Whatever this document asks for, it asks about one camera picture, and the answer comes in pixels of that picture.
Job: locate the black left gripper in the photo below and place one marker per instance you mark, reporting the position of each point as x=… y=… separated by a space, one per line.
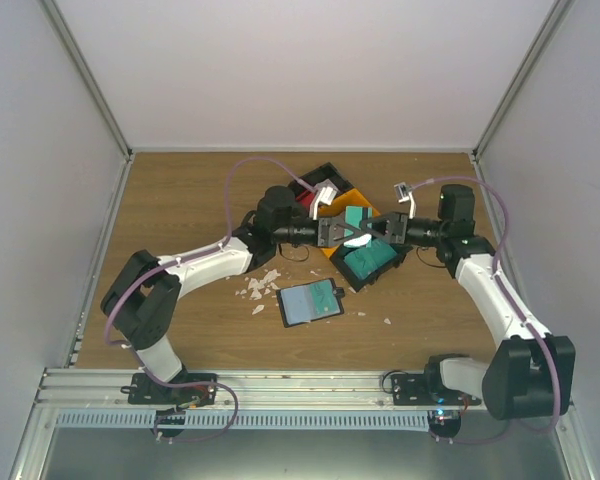
x=325 y=229

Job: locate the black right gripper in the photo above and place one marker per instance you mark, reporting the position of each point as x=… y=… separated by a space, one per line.
x=396 y=233

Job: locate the teal VIP card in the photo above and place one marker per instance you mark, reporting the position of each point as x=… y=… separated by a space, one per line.
x=352 y=217
x=323 y=300

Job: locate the black leather card holder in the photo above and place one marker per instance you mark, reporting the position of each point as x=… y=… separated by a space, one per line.
x=306 y=303

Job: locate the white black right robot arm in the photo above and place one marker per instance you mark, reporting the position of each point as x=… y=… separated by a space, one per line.
x=531 y=372

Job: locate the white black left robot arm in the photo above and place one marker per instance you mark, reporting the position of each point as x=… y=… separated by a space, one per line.
x=140 y=303

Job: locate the yellow middle card bin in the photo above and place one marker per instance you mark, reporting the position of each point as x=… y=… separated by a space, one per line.
x=354 y=198

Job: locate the black right card bin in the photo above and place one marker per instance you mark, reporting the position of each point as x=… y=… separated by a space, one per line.
x=357 y=285

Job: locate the teal card stack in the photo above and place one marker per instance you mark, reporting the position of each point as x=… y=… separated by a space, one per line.
x=366 y=260

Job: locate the red white card stack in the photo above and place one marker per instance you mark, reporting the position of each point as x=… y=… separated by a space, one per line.
x=305 y=198

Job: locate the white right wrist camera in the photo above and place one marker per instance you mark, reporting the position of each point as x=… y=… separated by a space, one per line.
x=404 y=195

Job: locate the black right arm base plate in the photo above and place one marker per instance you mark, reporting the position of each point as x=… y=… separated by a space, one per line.
x=412 y=389

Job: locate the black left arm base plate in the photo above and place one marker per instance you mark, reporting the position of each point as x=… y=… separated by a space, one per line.
x=144 y=391

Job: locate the grey slotted cable duct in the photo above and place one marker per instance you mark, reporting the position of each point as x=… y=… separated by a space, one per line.
x=247 y=419

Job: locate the aluminium mounting rail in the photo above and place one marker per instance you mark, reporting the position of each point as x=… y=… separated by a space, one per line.
x=255 y=389

